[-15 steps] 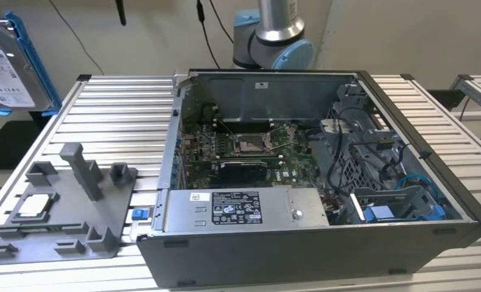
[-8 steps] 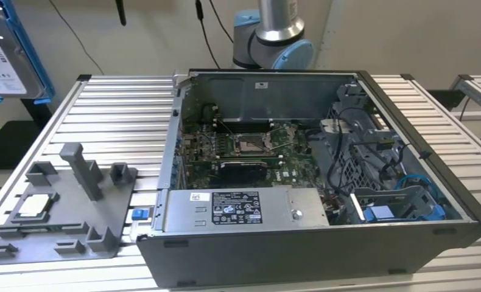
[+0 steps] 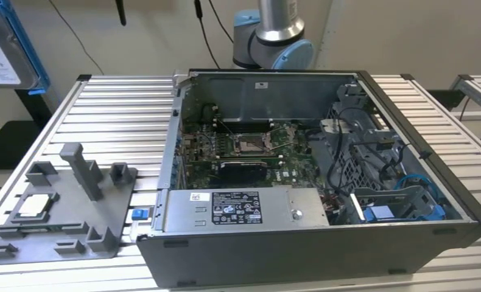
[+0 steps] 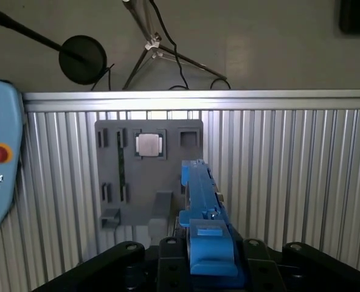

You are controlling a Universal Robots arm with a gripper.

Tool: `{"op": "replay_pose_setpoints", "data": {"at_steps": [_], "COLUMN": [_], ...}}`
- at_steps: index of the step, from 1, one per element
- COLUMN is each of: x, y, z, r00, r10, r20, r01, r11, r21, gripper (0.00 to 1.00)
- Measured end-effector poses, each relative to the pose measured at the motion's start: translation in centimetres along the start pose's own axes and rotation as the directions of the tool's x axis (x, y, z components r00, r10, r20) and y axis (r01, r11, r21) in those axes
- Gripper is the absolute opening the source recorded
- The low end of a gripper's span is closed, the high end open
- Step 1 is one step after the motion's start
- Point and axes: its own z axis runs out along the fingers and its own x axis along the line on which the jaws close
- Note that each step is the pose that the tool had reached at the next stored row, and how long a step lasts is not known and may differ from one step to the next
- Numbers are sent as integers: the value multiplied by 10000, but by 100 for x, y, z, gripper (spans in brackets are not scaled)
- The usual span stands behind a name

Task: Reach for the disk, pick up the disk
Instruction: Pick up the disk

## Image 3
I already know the hard disk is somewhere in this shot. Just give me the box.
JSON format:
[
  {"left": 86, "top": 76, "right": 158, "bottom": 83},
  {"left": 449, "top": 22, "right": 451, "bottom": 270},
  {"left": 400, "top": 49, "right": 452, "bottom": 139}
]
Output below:
[{"left": 0, "top": 0, "right": 51, "bottom": 96}]

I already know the metal disk bay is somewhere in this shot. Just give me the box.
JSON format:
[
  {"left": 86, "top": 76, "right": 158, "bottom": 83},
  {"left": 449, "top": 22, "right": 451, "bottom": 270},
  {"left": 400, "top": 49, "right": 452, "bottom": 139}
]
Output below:
[{"left": 309, "top": 100, "right": 443, "bottom": 226}]

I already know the CPU socket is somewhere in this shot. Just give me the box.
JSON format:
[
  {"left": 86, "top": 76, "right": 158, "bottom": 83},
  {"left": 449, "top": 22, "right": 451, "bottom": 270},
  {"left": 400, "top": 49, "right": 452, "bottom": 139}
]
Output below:
[{"left": 234, "top": 133, "right": 273, "bottom": 155}]

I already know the black RAM slot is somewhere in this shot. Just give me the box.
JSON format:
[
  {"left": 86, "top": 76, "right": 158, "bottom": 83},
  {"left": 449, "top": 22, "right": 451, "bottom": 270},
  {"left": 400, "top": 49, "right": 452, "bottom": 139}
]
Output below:
[
  {"left": 220, "top": 155, "right": 285, "bottom": 161},
  {"left": 216, "top": 119, "right": 276, "bottom": 127}
]

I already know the black graphics card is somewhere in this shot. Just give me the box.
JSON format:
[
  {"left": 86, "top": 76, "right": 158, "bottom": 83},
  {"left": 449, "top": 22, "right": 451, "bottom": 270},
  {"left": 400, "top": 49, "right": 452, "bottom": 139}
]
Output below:
[{"left": 217, "top": 160, "right": 269, "bottom": 180}]

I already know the green motherboard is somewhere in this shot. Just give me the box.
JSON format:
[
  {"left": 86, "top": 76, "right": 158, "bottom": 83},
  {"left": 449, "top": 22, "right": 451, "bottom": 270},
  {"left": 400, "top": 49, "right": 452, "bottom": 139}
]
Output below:
[{"left": 180, "top": 121, "right": 332, "bottom": 191}]

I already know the silver power supply unit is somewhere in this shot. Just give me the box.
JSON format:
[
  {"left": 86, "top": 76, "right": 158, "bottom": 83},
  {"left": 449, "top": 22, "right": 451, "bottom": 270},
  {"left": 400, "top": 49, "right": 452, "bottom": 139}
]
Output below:
[{"left": 161, "top": 187, "right": 332, "bottom": 234}]

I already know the black open PC case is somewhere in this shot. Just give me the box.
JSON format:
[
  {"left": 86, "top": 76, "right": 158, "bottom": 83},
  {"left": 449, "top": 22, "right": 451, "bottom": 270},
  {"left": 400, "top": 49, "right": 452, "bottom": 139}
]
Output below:
[{"left": 136, "top": 68, "right": 481, "bottom": 288}]

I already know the grey parts rack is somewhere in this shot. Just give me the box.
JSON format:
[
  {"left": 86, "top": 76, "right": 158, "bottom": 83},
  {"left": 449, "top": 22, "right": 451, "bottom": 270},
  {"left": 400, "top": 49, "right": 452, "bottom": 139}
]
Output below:
[{"left": 0, "top": 142, "right": 141, "bottom": 267}]

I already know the black hanging rod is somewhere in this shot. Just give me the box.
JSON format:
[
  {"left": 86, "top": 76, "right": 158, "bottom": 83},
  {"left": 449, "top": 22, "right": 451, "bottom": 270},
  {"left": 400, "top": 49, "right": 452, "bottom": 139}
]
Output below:
[{"left": 115, "top": 0, "right": 127, "bottom": 27}]

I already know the silver CPU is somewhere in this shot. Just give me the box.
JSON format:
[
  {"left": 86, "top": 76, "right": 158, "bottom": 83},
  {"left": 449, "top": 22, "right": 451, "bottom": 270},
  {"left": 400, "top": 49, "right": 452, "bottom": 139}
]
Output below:
[{"left": 15, "top": 194, "right": 58, "bottom": 217}]

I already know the green RAM stick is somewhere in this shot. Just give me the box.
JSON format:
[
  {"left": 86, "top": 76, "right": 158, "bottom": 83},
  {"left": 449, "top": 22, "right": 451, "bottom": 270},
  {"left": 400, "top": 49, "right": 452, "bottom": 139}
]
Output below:
[{"left": 5, "top": 224, "right": 83, "bottom": 232}]

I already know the black wire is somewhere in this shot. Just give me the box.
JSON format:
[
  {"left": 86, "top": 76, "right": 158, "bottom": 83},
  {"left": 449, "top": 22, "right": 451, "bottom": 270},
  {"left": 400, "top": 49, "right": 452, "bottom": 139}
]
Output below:
[{"left": 327, "top": 106, "right": 373, "bottom": 196}]

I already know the black hanging cable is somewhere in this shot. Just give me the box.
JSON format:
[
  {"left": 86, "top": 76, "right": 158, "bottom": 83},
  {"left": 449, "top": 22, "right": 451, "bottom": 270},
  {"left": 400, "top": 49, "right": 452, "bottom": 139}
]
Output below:
[{"left": 194, "top": 0, "right": 222, "bottom": 69}]

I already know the blue wire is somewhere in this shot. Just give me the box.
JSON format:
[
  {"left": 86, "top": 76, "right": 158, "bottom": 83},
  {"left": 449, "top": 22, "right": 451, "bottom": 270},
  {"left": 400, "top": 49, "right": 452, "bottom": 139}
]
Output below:
[{"left": 397, "top": 174, "right": 445, "bottom": 214}]

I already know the black stand post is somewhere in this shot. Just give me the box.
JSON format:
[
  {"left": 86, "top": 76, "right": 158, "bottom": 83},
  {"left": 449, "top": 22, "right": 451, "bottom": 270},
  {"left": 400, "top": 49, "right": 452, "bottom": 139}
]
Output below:
[{"left": 15, "top": 89, "right": 55, "bottom": 123}]

